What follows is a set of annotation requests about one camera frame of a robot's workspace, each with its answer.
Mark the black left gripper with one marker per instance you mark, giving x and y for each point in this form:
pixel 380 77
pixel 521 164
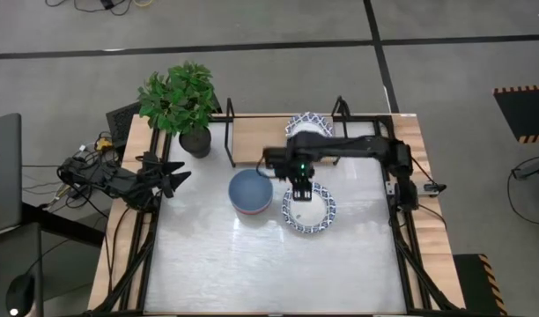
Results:
pixel 151 171

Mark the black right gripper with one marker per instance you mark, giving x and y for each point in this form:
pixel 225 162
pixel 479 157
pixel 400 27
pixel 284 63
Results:
pixel 307 171

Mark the blue plastic bowl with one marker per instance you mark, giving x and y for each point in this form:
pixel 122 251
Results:
pixel 250 193

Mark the pink plastic bowl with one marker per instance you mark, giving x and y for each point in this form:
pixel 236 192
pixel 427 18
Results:
pixel 252 212

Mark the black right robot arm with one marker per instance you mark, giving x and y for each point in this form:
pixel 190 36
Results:
pixel 362 147

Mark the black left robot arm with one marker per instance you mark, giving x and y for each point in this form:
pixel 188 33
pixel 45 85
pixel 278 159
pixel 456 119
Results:
pixel 102 176

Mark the black plant pot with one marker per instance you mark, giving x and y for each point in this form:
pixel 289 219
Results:
pixel 195 143

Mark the black perforated box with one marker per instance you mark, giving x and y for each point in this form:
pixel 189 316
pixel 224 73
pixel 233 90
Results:
pixel 122 125

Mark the green leafy artificial plant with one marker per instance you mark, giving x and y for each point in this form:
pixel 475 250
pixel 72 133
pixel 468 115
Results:
pixel 177 97

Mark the black side desk beam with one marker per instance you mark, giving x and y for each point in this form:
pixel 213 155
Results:
pixel 62 224

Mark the grey laptop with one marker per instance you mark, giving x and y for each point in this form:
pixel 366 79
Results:
pixel 3 185

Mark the black power adapter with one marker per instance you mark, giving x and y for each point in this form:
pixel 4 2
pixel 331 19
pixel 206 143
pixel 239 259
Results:
pixel 107 4

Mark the dark grey mouse pad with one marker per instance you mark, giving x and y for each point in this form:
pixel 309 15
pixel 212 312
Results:
pixel 5 251

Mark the black computer mouse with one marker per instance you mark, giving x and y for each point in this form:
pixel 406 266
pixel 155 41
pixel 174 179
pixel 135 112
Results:
pixel 20 292

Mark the black mat with hazard stripes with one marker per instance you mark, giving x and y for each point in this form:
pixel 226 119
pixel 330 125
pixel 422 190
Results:
pixel 525 112
pixel 472 282

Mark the wooden shelf with black frame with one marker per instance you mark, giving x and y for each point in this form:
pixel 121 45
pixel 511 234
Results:
pixel 252 141

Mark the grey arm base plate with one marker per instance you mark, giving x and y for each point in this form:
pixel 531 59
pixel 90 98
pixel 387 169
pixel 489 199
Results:
pixel 389 187

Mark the black aluminium table frame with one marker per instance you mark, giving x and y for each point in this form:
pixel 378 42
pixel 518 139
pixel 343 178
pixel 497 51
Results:
pixel 400 264

